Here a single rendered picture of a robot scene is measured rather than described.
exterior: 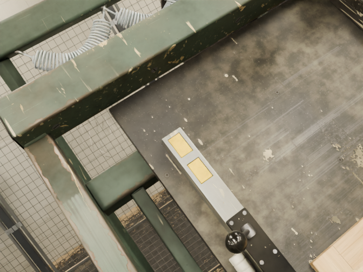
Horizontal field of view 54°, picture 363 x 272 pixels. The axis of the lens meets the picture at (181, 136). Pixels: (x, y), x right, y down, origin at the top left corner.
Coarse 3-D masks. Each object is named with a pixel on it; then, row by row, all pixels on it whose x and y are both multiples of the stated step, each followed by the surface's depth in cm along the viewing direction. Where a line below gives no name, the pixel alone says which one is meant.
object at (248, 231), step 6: (246, 228) 69; (252, 228) 69; (228, 234) 60; (234, 234) 59; (240, 234) 59; (246, 234) 66; (252, 234) 68; (228, 240) 59; (234, 240) 58; (240, 240) 58; (246, 240) 59; (228, 246) 59; (234, 246) 58; (240, 246) 58; (246, 246) 59; (234, 252) 59; (240, 252) 59
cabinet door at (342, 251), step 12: (360, 228) 73; (336, 240) 74; (348, 240) 72; (360, 240) 73; (324, 252) 72; (336, 252) 72; (348, 252) 72; (360, 252) 72; (312, 264) 71; (324, 264) 71; (336, 264) 71; (348, 264) 71; (360, 264) 71
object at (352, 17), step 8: (336, 0) 96; (344, 0) 94; (352, 0) 92; (360, 0) 90; (344, 8) 96; (352, 8) 94; (360, 8) 92; (352, 16) 95; (360, 16) 93; (360, 24) 94
